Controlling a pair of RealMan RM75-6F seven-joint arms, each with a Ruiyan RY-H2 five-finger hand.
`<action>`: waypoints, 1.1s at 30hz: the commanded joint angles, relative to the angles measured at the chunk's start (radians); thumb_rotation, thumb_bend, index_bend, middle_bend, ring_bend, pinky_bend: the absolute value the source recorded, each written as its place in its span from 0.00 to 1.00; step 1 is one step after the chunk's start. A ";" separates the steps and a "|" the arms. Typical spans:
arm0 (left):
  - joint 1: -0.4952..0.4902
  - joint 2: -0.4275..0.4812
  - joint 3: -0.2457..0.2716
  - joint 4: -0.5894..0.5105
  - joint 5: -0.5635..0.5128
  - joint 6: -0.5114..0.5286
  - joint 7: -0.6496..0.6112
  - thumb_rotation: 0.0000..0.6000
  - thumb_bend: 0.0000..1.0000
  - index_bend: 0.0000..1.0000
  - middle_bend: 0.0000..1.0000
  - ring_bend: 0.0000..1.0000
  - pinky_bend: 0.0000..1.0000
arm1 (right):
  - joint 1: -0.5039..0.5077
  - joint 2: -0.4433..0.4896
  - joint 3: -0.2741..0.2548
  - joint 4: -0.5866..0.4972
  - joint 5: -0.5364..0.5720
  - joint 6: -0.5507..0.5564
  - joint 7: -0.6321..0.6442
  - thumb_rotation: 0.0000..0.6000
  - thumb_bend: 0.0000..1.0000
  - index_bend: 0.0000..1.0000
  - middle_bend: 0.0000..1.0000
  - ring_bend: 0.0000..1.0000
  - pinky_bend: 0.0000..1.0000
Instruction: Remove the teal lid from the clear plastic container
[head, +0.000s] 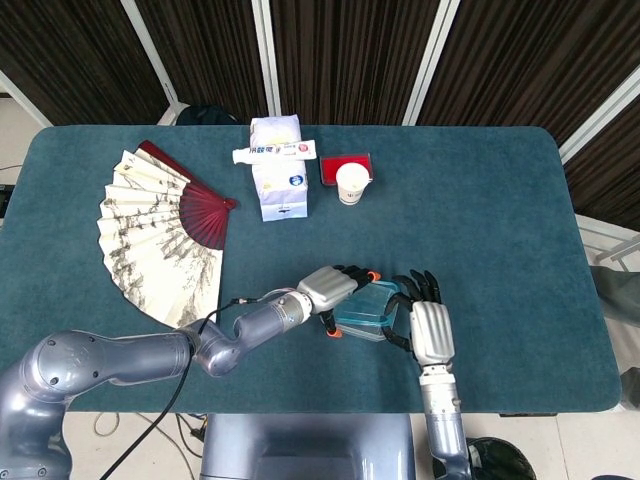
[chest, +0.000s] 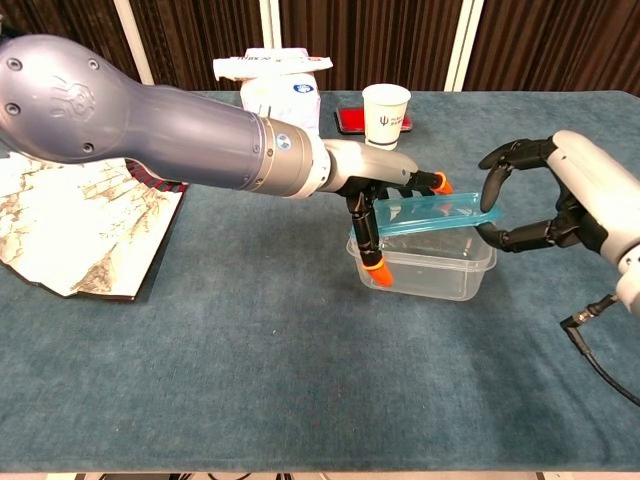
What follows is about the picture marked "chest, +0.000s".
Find white partition post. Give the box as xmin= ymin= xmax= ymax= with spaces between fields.
xmin=258 ymin=0 xmax=289 ymax=51
xmin=112 ymin=0 xmax=154 ymax=87
xmin=443 ymin=0 xmax=485 ymax=93

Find red ink pad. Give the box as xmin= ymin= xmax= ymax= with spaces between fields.
xmin=333 ymin=105 xmax=416 ymax=135

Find teal container lid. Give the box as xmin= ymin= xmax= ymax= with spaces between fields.
xmin=374 ymin=191 xmax=506 ymax=237

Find painted paper folding fan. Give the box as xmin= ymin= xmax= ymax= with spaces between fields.
xmin=0 ymin=151 xmax=190 ymax=303

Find white tissue pack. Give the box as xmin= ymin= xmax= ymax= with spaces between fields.
xmin=239 ymin=73 xmax=322 ymax=137

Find black cable with angled plug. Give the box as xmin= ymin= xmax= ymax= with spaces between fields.
xmin=559 ymin=294 xmax=640 ymax=409

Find blue table cloth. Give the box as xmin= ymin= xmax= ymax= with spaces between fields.
xmin=0 ymin=89 xmax=640 ymax=474

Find white paper cup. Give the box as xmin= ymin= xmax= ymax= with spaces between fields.
xmin=361 ymin=83 xmax=412 ymax=152

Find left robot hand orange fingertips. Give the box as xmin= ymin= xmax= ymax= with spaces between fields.
xmin=322 ymin=138 xmax=454 ymax=289

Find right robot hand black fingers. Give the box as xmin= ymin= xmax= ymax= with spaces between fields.
xmin=477 ymin=129 xmax=640 ymax=271

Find clear plastic container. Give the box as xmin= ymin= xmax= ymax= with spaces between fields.
xmin=346 ymin=224 xmax=498 ymax=302

